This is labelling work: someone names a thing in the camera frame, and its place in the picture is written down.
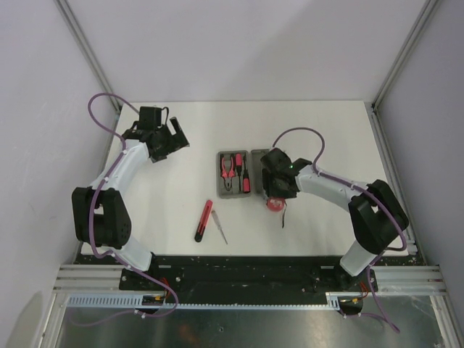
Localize pink black utility knife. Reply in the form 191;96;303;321
194;199;213;243

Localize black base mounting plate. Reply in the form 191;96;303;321
119;255;378;294

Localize pink handle bit screwdriver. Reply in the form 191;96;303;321
235;153;243;178

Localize grey slotted cable duct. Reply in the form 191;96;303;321
67;293;360;310

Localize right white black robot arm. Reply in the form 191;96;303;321
260;148;410;291

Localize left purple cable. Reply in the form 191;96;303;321
68;93;181;326

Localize pink black pliers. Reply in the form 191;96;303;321
220;154;236;191

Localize small pink handle screwdriver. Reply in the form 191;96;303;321
243;175;251;194

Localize aluminium frame post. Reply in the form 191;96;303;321
53;0;113;93
371;0;442;110

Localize left aluminium frame post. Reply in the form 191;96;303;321
53;0;113;93

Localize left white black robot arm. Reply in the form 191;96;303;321
72;107;189;290

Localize grey plastic tool case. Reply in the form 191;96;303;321
216;149;269;199

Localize red tape measure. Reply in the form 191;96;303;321
266;198;287;228

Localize clear tester screwdriver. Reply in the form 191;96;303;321
211;210;228;245

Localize right aluminium frame post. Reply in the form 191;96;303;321
371;0;442;110

